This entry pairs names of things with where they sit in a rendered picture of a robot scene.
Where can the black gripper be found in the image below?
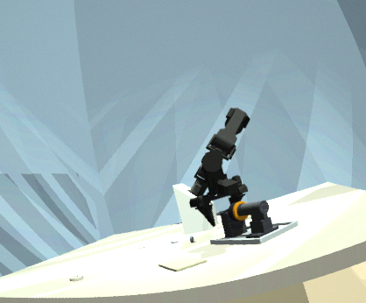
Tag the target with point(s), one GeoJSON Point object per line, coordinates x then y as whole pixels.
{"type": "Point", "coordinates": [202, 202]}

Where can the orange ring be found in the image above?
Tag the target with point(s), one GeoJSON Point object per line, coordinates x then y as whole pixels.
{"type": "Point", "coordinates": [238, 217]}

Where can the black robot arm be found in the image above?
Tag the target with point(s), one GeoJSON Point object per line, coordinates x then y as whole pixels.
{"type": "Point", "coordinates": [221, 145]}

